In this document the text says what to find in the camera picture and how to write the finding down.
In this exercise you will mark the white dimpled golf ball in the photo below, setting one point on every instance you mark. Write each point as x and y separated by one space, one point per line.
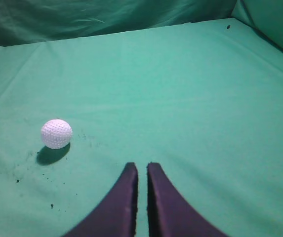
56 134

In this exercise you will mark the green backdrop cloth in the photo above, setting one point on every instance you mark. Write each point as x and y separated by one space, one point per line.
29 21

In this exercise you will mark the green table cloth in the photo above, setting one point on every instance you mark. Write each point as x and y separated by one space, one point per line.
205 100

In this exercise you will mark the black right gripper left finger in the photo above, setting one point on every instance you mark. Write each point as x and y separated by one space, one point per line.
115 215

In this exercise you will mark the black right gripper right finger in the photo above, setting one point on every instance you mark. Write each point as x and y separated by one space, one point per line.
169 214

